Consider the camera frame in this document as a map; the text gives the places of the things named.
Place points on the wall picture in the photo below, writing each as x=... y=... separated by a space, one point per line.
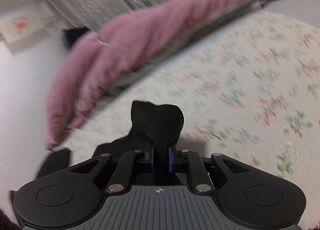
x=20 y=26

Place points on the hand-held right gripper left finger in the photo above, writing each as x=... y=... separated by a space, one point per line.
x=150 y=156

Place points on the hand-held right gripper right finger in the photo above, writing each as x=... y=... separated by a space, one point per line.
x=171 y=157

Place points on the dark object by curtain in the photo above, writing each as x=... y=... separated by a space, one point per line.
x=76 y=37

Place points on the pink duvet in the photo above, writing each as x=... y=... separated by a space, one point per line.
x=140 y=45

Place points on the black pants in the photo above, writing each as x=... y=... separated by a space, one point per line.
x=157 y=125

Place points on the folded black garment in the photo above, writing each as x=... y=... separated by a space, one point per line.
x=53 y=161

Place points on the light blue bed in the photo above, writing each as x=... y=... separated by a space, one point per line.
x=295 y=2

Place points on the floral bed sheet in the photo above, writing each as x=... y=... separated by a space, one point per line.
x=237 y=90

